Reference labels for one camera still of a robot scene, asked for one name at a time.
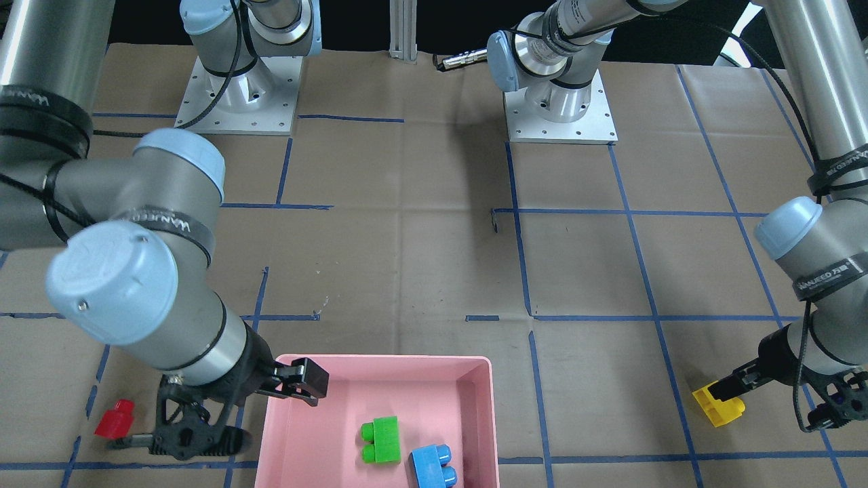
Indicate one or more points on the pink plastic box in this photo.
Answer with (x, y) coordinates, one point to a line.
(437, 399)

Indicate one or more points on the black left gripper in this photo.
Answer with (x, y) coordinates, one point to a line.
(778, 356)

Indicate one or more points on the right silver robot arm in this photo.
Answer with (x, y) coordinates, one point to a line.
(137, 236)

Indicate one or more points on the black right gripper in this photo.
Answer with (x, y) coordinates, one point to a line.
(252, 367)

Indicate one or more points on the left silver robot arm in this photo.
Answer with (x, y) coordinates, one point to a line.
(818, 241)

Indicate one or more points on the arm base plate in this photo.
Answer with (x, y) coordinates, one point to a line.
(261, 102)
(548, 113)

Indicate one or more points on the yellow toy block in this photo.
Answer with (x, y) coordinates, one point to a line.
(719, 413)

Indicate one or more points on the green toy block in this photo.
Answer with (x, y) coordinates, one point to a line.
(381, 441)

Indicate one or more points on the aluminium frame post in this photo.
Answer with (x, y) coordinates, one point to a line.
(403, 15)

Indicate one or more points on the red toy block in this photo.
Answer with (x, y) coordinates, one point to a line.
(116, 421)

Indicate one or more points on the blue toy block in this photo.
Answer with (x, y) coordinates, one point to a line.
(432, 468)

